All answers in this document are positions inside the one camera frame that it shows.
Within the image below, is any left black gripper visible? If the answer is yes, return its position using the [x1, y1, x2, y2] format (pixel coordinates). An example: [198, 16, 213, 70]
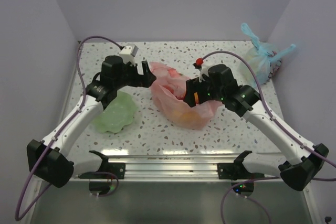
[114, 60, 155, 90]

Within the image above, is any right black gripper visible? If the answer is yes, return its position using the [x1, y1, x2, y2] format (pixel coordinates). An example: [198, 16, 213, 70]
[183, 74, 225, 107]

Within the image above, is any pink plastic bag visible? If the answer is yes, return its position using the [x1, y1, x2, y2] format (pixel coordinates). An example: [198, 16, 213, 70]
[150, 62, 222, 130]

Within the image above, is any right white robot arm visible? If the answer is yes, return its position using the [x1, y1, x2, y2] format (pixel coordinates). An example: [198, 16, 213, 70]
[184, 61, 329, 191]

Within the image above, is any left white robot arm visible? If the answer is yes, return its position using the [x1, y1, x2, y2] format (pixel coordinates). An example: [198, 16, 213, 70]
[27, 56, 156, 188]

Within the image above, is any orange fruit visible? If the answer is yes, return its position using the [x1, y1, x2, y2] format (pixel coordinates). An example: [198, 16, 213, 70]
[171, 110, 204, 128]

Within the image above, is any blue knotted plastic bag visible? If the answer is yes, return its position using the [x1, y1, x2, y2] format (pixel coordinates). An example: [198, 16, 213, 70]
[238, 23, 296, 88]

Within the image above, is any green plastic plate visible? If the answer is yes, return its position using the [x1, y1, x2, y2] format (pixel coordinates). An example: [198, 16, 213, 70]
[92, 91, 138, 133]

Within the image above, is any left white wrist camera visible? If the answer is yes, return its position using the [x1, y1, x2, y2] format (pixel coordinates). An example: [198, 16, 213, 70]
[119, 44, 138, 66]

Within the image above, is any aluminium mounting rail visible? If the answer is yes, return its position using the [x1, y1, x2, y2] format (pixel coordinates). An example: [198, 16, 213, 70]
[34, 155, 310, 182]

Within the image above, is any right black base bracket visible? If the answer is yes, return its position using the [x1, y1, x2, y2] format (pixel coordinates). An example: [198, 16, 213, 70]
[217, 151, 253, 180]

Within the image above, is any black base bracket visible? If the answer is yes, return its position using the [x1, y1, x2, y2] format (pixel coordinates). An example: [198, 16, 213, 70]
[75, 150, 125, 179]
[217, 151, 253, 180]

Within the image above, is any left black base bracket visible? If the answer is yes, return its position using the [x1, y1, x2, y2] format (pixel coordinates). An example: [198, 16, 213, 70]
[75, 150, 125, 179]

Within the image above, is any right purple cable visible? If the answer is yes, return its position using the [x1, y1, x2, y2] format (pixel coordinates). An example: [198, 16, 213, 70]
[202, 50, 336, 224]

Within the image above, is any purple cable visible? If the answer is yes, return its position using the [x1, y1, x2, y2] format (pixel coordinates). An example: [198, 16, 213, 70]
[202, 50, 336, 224]
[14, 35, 124, 221]

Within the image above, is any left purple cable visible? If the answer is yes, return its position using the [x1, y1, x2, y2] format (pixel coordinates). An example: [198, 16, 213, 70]
[14, 35, 124, 221]

